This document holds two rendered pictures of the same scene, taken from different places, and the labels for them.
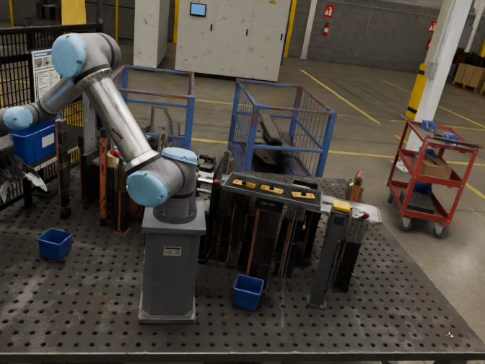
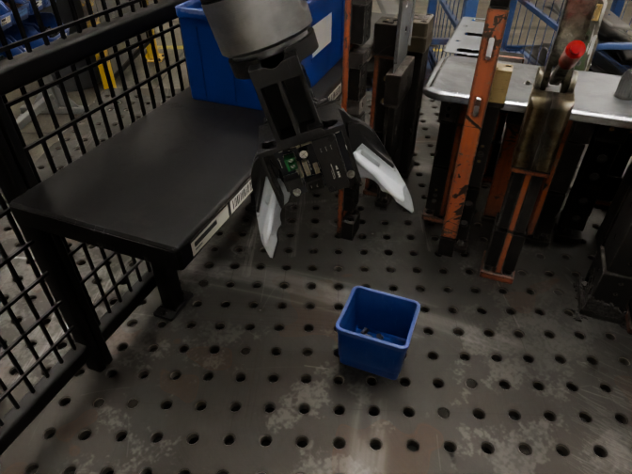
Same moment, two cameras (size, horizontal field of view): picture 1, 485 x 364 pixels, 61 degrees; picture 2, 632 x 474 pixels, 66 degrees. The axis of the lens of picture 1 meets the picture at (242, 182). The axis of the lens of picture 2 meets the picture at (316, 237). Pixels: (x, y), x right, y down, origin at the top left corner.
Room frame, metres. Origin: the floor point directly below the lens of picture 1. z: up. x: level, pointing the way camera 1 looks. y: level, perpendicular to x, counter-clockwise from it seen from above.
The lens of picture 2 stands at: (0.96, 0.73, 1.33)
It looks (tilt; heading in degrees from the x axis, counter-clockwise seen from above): 39 degrees down; 13
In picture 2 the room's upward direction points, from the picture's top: straight up
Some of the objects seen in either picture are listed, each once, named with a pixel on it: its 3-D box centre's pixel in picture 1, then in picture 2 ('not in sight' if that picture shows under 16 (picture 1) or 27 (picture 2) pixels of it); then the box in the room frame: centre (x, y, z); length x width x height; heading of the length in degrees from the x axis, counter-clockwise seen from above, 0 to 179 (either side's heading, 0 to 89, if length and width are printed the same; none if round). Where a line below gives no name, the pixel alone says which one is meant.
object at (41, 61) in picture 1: (45, 79); not in sight; (2.05, 1.05, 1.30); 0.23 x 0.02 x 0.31; 171
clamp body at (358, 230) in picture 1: (349, 250); not in sight; (1.54, -0.50, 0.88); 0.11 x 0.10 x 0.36; 171
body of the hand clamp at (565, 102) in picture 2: (122, 198); (521, 192); (1.70, 0.54, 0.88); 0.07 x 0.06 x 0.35; 171
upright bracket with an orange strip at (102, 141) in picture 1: (103, 179); (469, 140); (1.73, 0.64, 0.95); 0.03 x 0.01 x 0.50; 81
